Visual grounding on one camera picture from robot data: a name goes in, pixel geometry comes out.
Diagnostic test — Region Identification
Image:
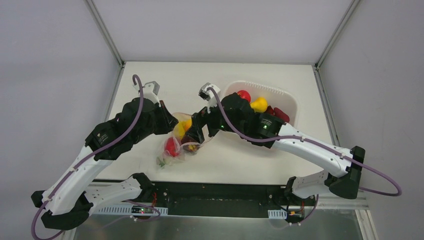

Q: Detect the red toy tomato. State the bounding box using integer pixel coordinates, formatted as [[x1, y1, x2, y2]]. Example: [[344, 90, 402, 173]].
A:
[[164, 137, 181, 158]]

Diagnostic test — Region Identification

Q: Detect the white plastic basket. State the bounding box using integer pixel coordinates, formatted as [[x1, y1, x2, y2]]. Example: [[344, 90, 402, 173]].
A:
[[221, 80, 300, 148]]

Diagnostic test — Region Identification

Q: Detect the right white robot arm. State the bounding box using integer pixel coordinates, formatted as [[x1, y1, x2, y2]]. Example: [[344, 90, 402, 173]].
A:
[[182, 88, 365, 205]]

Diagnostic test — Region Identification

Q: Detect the red toy apple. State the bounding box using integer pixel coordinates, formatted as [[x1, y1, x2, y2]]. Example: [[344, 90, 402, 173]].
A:
[[237, 90, 251, 103]]

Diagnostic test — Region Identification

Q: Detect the purple toy sweet potato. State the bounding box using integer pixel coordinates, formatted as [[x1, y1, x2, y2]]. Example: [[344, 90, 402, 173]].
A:
[[273, 107, 290, 123]]

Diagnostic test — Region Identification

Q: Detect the orange toy mango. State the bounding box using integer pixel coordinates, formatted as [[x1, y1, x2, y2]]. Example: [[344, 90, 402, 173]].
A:
[[181, 118, 192, 134]]

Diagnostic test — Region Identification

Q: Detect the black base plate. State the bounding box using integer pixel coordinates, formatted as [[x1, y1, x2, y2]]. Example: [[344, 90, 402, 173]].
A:
[[132, 181, 316, 219]]

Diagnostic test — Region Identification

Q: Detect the small yellow toy pear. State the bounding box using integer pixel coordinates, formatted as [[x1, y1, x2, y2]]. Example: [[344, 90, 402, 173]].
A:
[[250, 97, 269, 113]]

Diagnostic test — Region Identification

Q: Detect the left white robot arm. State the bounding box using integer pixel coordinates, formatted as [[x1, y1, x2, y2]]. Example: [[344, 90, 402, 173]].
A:
[[31, 97, 178, 231]]

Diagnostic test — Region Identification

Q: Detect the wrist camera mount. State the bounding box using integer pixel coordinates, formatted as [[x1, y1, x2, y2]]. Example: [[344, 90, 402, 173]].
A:
[[132, 80, 161, 106], [198, 82, 221, 114]]

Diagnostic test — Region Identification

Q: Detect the white toy radish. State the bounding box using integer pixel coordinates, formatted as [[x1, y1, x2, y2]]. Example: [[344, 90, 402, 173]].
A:
[[156, 150, 185, 168]]

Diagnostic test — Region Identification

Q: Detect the dark purple toy eggplant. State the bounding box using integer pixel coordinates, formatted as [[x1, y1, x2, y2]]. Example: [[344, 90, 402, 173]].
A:
[[181, 136, 201, 153]]

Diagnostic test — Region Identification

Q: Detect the clear zip top bag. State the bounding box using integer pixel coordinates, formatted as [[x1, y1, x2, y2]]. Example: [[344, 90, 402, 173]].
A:
[[156, 112, 212, 168]]

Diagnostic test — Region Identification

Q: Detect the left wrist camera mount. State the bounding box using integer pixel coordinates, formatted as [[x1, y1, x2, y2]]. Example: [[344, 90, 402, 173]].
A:
[[132, 80, 161, 106]]

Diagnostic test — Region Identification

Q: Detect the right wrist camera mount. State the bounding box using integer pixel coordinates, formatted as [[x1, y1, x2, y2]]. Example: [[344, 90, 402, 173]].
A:
[[198, 82, 221, 114]]

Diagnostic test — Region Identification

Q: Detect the yellow toy cabbage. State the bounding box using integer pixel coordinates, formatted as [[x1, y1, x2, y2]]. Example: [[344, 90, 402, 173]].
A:
[[172, 122, 186, 141]]

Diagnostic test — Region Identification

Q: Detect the red toy chili pepper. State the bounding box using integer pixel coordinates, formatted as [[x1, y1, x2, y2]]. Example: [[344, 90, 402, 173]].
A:
[[265, 105, 275, 116]]

